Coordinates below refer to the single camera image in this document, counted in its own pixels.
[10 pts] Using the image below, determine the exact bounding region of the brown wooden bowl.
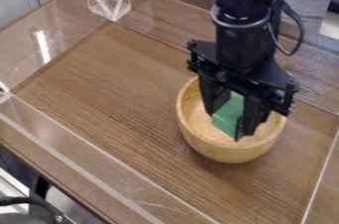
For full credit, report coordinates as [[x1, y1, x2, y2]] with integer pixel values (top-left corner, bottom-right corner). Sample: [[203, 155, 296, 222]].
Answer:
[[176, 77, 287, 164]]

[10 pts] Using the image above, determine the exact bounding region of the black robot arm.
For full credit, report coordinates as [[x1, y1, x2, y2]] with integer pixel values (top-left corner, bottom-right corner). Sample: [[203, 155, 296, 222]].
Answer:
[[187, 0, 299, 140]]

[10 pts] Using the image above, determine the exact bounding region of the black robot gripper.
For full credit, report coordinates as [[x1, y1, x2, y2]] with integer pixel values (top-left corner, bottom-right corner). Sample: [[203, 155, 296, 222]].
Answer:
[[185, 6, 301, 143]]

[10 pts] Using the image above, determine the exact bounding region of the black cable under table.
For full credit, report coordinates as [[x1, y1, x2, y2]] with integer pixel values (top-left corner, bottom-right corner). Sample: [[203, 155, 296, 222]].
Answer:
[[0, 195, 64, 224]]

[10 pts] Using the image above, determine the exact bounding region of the black metal table leg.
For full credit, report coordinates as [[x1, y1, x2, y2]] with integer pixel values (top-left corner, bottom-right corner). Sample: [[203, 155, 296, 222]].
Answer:
[[28, 175, 77, 224]]

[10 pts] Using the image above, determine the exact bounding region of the clear acrylic corner bracket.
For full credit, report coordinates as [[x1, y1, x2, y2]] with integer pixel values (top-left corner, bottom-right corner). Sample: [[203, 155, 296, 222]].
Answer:
[[85, 0, 130, 22]]

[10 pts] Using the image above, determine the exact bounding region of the green rectangular block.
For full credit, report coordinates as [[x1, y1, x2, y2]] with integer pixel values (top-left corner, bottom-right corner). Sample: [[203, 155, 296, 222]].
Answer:
[[212, 93, 244, 138]]

